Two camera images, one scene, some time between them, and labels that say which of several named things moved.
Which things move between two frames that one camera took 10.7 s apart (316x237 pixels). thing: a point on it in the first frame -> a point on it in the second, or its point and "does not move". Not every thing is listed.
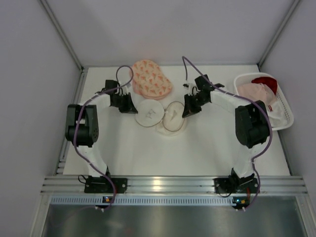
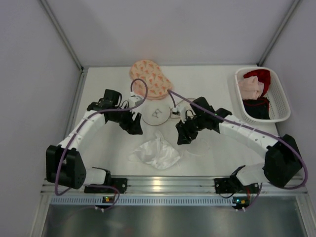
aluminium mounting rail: x=146 y=185 does not move
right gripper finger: x=192 y=105 -> x=187 y=132
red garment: x=271 y=82 -> x=263 y=76
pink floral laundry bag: x=148 y=80 does not move
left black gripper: x=124 y=100 -> x=130 y=120
